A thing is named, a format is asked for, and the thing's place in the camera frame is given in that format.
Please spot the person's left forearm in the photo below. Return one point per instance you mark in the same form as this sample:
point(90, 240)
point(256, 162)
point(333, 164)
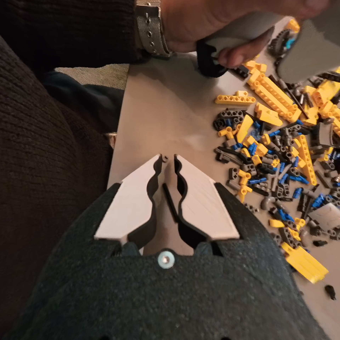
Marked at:
point(66, 26)

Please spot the teal curved frame part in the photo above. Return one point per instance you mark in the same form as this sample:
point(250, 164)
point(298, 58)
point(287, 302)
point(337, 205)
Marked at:
point(291, 42)

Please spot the yellow curved panel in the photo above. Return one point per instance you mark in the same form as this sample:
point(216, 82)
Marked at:
point(305, 263)

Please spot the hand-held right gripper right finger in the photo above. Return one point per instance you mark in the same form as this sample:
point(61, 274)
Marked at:
point(204, 212)

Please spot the person's dark knit sweater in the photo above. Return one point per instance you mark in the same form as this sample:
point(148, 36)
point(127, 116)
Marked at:
point(39, 172)

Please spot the person's dark trousers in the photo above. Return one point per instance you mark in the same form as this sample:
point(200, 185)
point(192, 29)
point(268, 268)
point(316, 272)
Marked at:
point(87, 103)

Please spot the person's left hand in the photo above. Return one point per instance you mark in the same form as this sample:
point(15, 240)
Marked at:
point(201, 18)

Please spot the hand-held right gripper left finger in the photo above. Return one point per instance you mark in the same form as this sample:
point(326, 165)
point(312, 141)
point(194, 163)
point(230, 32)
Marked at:
point(127, 209)

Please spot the grey curved panel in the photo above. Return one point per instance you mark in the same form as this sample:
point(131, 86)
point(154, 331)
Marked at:
point(325, 215)

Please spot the black axle rod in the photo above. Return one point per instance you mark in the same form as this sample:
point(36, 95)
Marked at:
point(170, 203)

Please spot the pile of toy building bricks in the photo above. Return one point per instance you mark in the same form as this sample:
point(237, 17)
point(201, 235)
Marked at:
point(276, 95)

